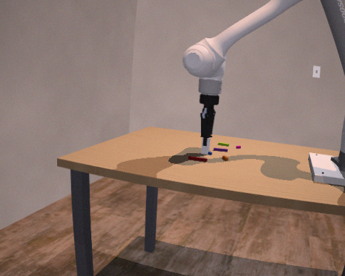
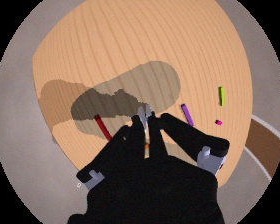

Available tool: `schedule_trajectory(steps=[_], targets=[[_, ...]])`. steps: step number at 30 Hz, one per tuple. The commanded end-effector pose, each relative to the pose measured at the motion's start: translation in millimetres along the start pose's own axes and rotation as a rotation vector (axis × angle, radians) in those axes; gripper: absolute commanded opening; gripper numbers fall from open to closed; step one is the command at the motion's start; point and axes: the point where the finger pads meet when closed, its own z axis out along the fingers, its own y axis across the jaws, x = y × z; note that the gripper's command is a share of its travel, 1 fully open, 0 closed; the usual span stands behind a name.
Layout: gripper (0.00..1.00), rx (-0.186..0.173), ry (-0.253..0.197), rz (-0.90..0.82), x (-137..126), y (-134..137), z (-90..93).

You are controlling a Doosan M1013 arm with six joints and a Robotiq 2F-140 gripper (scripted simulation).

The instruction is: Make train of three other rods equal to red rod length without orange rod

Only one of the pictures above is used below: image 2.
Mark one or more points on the purple rod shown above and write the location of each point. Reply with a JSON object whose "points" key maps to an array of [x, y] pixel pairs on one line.
{"points": [[187, 114]]}

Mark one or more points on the lime green rod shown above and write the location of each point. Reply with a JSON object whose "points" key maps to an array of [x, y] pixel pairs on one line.
{"points": [[221, 96]]}

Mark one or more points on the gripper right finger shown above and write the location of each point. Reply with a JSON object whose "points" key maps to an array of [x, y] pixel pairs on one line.
{"points": [[210, 150]]}

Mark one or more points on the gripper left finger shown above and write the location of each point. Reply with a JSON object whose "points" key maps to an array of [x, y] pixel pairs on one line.
{"points": [[121, 153]]}

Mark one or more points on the red rod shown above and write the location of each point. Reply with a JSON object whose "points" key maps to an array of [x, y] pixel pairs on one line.
{"points": [[102, 127]]}

